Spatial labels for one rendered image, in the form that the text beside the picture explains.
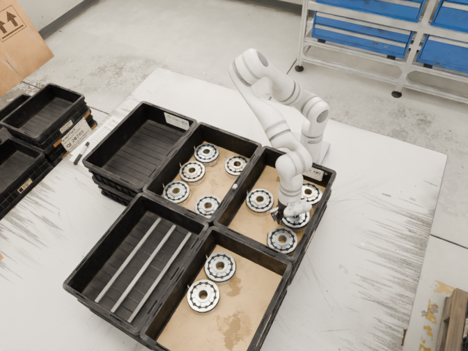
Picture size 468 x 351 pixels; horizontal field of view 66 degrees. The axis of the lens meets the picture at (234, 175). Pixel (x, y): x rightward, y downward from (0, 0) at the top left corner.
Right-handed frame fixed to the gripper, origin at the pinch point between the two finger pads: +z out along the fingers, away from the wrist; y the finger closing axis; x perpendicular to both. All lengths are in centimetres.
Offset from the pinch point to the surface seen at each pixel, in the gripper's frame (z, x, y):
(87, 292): 3, 2, 72
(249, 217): 2.4, -6.3, 11.8
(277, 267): -2.6, 16.7, 10.6
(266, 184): 2.3, -18.0, 0.6
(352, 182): 15.2, -15.0, -38.1
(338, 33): 45, -160, -115
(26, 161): 48, -115, 115
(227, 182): 2.4, -24.3, 14.6
